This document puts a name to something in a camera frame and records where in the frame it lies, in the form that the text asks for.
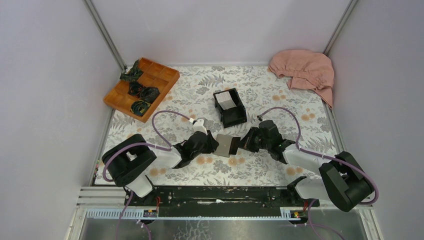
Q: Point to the dark rolled tie top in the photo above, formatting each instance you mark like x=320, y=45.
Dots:
x=133, y=74

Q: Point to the dark rolled tie middle right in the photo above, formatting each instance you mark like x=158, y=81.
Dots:
x=149, y=94

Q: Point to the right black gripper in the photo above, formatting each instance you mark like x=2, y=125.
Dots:
x=246, y=142

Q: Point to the floral patterned table mat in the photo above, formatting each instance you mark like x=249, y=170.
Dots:
x=297, y=113

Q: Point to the pink crumpled cloth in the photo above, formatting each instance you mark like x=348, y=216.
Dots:
x=308, y=71

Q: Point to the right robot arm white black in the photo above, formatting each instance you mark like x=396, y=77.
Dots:
x=342, y=181

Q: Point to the white card stack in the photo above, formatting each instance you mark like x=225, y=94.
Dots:
x=225, y=100

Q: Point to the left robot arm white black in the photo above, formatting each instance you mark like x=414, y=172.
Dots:
x=126, y=163

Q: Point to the dark rolled tie middle left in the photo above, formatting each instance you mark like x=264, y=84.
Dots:
x=135, y=88

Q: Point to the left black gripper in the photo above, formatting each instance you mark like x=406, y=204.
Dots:
x=212, y=144

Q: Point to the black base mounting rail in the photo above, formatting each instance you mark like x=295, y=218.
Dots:
x=227, y=202

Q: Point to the aluminium frame rail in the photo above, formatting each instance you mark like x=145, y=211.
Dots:
x=109, y=196

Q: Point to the black card tray box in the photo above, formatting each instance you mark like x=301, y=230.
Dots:
x=231, y=110

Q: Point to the dark rolled tie bottom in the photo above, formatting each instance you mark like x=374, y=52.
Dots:
x=139, y=107

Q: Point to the orange wooden compartment tray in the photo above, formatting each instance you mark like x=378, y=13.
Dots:
x=156, y=75

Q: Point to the dark rolled tie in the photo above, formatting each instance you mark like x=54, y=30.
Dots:
x=135, y=88
x=133, y=74
x=149, y=94
x=139, y=107

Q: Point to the grey leather card holder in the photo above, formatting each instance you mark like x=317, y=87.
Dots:
x=224, y=145

